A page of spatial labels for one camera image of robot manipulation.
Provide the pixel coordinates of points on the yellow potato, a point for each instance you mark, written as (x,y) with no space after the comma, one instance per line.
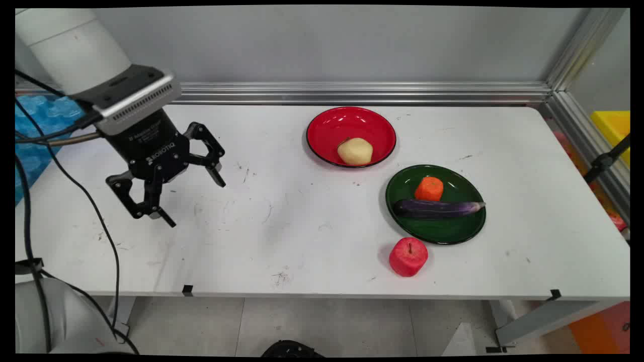
(355,151)

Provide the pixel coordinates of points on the red toy apple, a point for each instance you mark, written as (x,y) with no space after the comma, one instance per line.
(408,257)

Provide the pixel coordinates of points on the blue bubble wrap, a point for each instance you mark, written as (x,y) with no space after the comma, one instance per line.
(37,120)

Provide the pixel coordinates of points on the yellow plastic box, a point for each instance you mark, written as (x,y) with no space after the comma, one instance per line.
(615,128)

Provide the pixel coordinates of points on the aluminium frame corner post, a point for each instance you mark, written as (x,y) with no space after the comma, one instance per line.
(583,75)

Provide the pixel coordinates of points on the aluminium frame rail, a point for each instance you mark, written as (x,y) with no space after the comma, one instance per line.
(362,93)

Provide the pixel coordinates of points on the orange toy fruit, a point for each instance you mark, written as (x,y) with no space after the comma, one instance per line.
(429,189)

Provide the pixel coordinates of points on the orange box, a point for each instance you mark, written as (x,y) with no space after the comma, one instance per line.
(601,329)

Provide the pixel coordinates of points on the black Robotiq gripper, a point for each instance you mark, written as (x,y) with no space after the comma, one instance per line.
(151,146)

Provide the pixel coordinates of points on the purple eggplant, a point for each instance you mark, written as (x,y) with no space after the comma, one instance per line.
(435,208)

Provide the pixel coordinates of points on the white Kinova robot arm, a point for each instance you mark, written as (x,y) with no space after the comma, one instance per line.
(75,45)

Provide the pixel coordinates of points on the red plastic item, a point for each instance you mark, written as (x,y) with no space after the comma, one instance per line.
(616,219)

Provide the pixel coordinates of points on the black tape marker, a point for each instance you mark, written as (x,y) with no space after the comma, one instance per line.
(555,294)
(187,289)

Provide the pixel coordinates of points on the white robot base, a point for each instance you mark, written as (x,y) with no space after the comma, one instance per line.
(60,322)

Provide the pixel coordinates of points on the red bowl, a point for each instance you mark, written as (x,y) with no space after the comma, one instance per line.
(347,131)

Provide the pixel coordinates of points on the dark green plate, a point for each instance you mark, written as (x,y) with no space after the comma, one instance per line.
(443,226)

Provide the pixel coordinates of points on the black round object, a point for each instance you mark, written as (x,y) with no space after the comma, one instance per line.
(292,349)

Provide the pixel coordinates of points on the grey table leg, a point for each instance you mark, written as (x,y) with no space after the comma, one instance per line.
(543,322)

